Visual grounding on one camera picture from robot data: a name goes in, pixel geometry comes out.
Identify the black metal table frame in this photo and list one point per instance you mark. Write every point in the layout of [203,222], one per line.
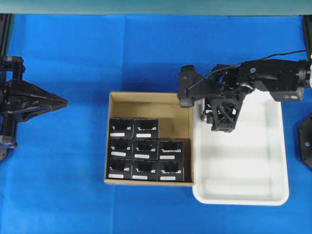
[5,32]

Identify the brown cardboard box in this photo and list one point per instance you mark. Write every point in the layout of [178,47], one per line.
[174,123]

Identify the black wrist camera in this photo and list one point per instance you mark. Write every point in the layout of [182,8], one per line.
[191,86]

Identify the grey black box left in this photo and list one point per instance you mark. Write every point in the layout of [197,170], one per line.
[171,171]

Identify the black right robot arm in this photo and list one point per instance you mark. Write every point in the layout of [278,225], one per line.
[284,80]

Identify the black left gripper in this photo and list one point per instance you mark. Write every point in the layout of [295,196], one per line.
[14,90]

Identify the teal backdrop sheet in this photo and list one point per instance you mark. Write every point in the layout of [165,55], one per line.
[170,7]

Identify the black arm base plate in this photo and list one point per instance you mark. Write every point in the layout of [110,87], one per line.
[304,133]

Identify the black dynamixel box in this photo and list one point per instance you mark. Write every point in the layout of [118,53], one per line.
[170,150]
[119,169]
[120,148]
[144,170]
[145,149]
[146,128]
[121,128]

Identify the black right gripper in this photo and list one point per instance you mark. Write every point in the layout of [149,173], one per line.
[224,96]

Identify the blue table cloth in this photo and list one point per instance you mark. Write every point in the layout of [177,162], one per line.
[52,183]

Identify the white plastic tray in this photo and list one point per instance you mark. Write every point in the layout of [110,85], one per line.
[247,166]

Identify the black Dynamixel box top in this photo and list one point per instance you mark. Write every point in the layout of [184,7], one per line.
[144,170]

